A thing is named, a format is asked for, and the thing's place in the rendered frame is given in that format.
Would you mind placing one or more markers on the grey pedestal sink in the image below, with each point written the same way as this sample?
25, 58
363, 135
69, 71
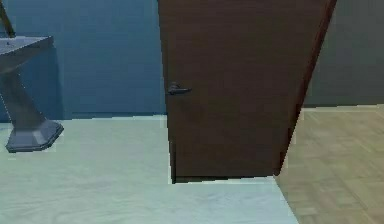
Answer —
23, 100

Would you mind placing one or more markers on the dark brown wooden door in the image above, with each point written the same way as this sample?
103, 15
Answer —
233, 100

